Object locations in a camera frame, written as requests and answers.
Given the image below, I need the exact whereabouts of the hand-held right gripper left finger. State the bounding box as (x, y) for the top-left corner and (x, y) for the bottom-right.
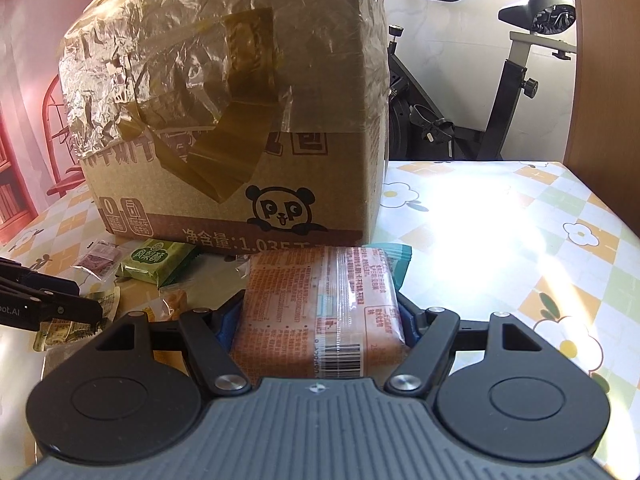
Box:
(92, 294), (252, 395)

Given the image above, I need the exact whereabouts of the wooden panel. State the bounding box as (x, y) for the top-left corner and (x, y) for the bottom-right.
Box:
(561, 0), (640, 241)

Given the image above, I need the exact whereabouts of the green snack packet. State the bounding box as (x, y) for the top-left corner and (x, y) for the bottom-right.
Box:
(116, 240), (199, 289)

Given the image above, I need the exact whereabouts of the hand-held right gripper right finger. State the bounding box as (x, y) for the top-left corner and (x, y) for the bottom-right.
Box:
(384, 295), (546, 393)

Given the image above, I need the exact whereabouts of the orange snack packet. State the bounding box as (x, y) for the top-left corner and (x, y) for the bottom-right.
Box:
(230, 246), (408, 381)

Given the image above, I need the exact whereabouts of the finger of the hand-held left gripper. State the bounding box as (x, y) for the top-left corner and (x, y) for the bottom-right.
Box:
(0, 259), (82, 297)
(30, 289), (103, 332)

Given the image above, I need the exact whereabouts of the cardboard box with plastic liner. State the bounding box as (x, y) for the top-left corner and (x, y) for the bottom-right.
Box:
(59, 0), (391, 254)

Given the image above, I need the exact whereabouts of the clear packet of yellow snack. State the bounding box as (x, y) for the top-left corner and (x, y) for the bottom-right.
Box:
(158, 282), (195, 322)

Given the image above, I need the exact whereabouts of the checked floral tablecloth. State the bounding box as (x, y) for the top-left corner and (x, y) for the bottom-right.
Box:
(0, 160), (640, 461)

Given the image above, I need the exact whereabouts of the printed room backdrop cloth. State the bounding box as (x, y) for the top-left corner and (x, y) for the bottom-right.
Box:
(0, 0), (128, 247)

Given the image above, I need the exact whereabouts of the small maroon snack packet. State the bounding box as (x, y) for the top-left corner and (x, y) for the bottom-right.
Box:
(70, 239), (124, 282)

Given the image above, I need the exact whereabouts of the yellow-green snack packet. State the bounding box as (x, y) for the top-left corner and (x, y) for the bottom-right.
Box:
(32, 287), (122, 353)

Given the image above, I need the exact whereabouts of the black exercise bike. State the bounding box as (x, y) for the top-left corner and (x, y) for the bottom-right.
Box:
(382, 0), (578, 162)

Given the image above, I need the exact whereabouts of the teal snack packet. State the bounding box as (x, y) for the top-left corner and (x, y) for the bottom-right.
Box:
(367, 244), (414, 292)

